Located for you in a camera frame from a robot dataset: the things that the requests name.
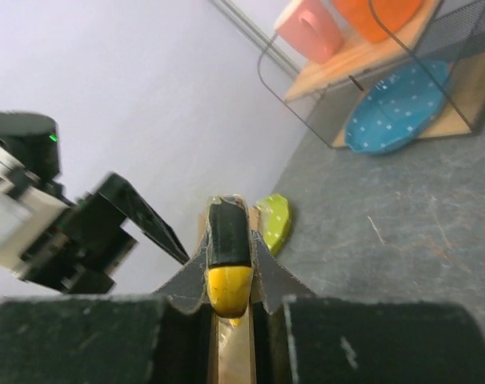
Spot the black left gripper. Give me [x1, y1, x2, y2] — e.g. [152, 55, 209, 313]
[10, 172, 190, 294]

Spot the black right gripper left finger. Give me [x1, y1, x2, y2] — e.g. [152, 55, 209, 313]
[150, 231, 211, 384]

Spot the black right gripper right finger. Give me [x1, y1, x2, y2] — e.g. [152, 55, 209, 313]
[250, 230, 319, 384]

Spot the brown cardboard express box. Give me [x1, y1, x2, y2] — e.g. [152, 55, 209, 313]
[152, 207, 267, 384]

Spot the yellow utility knife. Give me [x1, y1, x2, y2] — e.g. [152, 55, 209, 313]
[205, 194, 254, 326]

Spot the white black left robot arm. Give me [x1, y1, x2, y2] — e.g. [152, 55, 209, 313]
[0, 111, 190, 294]

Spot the green dotted plate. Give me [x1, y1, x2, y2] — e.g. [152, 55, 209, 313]
[256, 194, 291, 256]

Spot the pink ceramic mug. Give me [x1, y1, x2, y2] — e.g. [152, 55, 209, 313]
[274, 0, 343, 64]

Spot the blue dotted plate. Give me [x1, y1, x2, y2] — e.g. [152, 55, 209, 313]
[344, 59, 451, 155]

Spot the orange ceramic mug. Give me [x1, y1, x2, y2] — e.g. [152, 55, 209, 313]
[331, 0, 424, 45]

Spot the black wire wooden shelf rack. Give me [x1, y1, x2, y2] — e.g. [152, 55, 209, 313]
[279, 1, 485, 150]

